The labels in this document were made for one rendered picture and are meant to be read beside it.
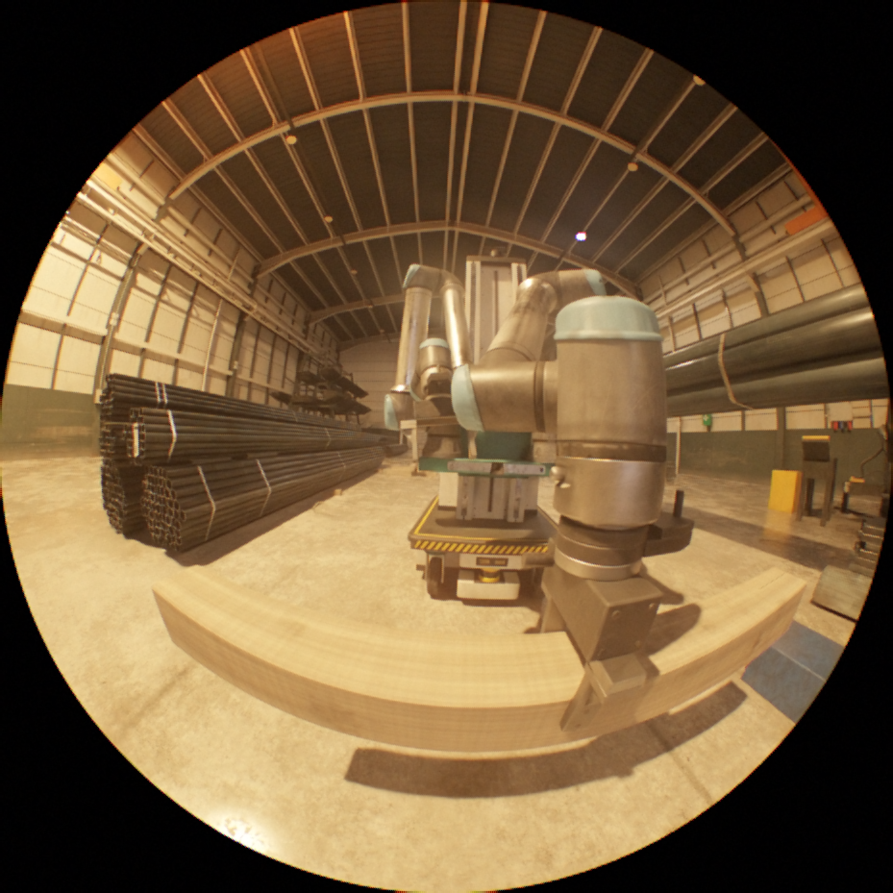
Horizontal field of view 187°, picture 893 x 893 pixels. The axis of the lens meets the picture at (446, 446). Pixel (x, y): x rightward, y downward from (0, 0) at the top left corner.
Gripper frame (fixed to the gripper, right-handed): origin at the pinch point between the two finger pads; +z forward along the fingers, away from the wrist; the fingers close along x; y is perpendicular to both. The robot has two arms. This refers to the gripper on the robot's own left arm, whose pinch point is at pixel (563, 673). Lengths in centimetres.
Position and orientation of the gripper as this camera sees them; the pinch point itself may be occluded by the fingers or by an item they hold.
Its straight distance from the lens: 31.6
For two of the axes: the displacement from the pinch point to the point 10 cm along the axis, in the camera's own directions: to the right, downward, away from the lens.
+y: -10.0, -0.5, 0.6
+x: -0.6, 0.1, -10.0
